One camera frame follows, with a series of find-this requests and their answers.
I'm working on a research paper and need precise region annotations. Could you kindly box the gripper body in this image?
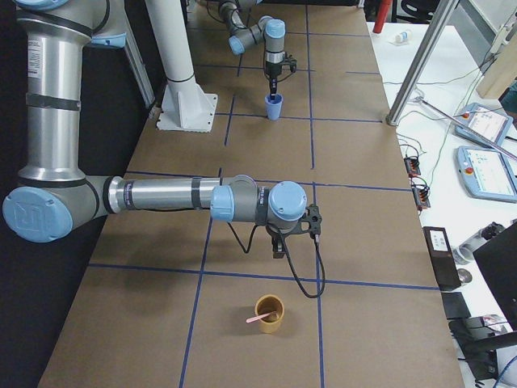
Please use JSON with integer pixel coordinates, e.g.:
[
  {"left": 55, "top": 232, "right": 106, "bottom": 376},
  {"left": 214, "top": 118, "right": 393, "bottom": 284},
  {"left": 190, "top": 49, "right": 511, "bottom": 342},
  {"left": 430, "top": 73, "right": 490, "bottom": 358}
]
[
  {"left": 266, "top": 225, "right": 285, "bottom": 245},
  {"left": 264, "top": 51, "right": 283, "bottom": 78}
]

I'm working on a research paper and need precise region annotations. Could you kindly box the blue plastic cup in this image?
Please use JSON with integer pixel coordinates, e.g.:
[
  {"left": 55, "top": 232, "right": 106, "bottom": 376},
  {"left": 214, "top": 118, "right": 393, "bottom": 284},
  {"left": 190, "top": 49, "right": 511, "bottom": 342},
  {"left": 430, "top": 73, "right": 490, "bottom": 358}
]
[{"left": 265, "top": 94, "right": 284, "bottom": 120}]

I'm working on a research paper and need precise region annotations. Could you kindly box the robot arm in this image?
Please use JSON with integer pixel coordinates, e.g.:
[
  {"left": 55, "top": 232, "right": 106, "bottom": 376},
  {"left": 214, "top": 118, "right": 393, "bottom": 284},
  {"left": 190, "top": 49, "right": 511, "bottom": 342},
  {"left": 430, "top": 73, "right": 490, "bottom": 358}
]
[
  {"left": 218, "top": 0, "right": 290, "bottom": 100},
  {"left": 2, "top": 1, "right": 319, "bottom": 258}
]

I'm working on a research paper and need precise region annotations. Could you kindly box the yellow bamboo cup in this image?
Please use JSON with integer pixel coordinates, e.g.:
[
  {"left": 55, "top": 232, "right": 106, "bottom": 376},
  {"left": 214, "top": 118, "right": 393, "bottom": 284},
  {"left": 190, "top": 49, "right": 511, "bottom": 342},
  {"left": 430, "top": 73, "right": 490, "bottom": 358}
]
[{"left": 254, "top": 294, "right": 285, "bottom": 334}]

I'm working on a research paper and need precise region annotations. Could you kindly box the pink chopstick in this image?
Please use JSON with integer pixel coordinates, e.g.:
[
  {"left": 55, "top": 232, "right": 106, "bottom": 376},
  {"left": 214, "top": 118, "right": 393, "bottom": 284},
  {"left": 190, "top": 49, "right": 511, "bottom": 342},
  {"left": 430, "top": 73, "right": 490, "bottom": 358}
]
[{"left": 246, "top": 311, "right": 277, "bottom": 323}]

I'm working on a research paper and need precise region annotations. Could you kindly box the red cylinder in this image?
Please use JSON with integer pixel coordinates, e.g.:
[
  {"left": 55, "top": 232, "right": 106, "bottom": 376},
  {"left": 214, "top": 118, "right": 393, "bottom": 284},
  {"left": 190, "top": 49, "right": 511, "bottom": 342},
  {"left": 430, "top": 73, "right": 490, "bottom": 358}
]
[{"left": 372, "top": 0, "right": 393, "bottom": 34}]

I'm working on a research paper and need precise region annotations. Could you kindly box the white bottle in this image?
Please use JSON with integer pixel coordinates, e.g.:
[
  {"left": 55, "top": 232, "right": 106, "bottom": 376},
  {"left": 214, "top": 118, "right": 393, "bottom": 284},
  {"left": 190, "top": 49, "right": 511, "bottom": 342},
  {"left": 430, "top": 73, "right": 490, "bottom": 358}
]
[{"left": 391, "top": 30, "right": 413, "bottom": 45}]

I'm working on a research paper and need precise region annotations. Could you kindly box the lower orange connector block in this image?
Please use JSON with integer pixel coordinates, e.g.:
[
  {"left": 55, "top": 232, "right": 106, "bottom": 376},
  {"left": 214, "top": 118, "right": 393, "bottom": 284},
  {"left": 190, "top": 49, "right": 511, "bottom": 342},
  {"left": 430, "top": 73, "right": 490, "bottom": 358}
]
[{"left": 411, "top": 183, "right": 431, "bottom": 211}]

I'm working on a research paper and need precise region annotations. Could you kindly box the orange connector block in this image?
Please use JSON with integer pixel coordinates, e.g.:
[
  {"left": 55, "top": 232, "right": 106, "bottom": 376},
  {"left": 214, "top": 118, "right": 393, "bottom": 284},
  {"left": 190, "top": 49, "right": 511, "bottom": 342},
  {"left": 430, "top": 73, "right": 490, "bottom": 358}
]
[
  {"left": 404, "top": 156, "right": 421, "bottom": 177},
  {"left": 411, "top": 183, "right": 431, "bottom": 211}
]

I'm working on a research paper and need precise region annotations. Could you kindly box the upper orange connector block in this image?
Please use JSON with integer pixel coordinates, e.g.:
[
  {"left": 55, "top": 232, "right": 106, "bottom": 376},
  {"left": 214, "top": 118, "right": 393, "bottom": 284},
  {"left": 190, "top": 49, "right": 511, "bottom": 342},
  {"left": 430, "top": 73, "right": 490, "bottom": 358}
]
[{"left": 404, "top": 156, "right": 421, "bottom": 177}]

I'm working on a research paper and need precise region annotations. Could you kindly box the black power box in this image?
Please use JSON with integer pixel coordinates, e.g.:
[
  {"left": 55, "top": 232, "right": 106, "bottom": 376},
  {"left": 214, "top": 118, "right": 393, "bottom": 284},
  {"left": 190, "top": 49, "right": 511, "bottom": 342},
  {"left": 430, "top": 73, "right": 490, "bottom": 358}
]
[{"left": 422, "top": 226, "right": 461, "bottom": 291}]

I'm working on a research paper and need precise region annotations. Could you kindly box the lower teach pendant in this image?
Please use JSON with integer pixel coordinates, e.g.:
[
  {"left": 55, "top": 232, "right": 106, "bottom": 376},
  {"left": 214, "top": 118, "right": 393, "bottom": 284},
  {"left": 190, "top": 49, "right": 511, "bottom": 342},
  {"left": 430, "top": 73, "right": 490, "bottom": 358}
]
[{"left": 456, "top": 146, "right": 516, "bottom": 203}]

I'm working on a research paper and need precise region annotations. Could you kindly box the teach pendant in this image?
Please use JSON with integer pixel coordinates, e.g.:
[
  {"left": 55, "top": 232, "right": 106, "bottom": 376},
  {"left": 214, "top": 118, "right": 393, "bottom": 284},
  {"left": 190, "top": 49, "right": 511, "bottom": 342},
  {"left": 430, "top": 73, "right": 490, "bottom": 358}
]
[
  {"left": 456, "top": 146, "right": 516, "bottom": 203},
  {"left": 455, "top": 103, "right": 513, "bottom": 146}
]

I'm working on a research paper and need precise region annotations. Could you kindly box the black monitor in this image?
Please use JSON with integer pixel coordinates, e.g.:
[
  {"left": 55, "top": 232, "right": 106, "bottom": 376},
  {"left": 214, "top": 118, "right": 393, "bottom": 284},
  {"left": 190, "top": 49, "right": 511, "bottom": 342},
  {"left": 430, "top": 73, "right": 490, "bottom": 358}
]
[{"left": 474, "top": 224, "right": 517, "bottom": 330}]

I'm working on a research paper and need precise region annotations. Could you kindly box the upper teach pendant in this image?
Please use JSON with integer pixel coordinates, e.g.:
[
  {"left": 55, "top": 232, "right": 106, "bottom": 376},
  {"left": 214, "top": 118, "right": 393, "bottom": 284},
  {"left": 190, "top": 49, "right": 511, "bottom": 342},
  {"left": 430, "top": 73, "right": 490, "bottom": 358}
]
[{"left": 455, "top": 103, "right": 513, "bottom": 146}]

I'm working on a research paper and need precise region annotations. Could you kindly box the wooden board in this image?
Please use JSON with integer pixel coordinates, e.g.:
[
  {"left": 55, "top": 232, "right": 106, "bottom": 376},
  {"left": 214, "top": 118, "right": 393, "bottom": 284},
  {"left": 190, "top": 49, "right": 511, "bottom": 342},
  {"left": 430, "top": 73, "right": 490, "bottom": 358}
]
[{"left": 477, "top": 34, "right": 517, "bottom": 99}]

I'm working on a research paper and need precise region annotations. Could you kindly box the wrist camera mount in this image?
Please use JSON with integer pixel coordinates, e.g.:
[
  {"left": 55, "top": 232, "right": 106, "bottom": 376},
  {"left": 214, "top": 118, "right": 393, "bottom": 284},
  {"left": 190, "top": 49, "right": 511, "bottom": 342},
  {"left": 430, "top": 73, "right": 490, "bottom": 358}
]
[
  {"left": 282, "top": 53, "right": 297, "bottom": 74},
  {"left": 292, "top": 204, "right": 322, "bottom": 240}
]

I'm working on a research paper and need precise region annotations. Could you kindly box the white pedestal column base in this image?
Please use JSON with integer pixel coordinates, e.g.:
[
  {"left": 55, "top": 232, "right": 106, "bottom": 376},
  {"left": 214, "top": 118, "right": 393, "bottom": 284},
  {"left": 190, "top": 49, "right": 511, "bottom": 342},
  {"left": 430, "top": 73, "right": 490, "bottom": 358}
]
[{"left": 145, "top": 0, "right": 218, "bottom": 133}]

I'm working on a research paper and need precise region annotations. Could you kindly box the aluminium frame post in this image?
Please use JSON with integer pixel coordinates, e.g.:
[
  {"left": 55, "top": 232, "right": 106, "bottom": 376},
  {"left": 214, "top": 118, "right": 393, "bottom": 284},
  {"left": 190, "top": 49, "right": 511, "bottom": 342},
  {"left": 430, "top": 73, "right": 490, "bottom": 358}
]
[{"left": 386, "top": 0, "right": 458, "bottom": 126}]

